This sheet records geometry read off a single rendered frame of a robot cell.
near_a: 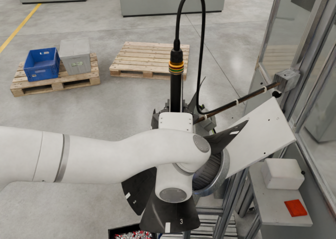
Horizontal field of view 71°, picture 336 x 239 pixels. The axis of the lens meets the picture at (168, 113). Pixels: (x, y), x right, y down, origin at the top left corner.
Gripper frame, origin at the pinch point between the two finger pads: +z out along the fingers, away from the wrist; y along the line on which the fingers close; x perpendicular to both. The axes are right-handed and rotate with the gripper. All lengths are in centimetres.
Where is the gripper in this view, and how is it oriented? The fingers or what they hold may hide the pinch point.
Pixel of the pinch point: (176, 106)
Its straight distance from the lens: 76.1
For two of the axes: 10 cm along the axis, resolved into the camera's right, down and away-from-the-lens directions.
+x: 0.0, -7.6, -6.5
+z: 0.5, -6.5, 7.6
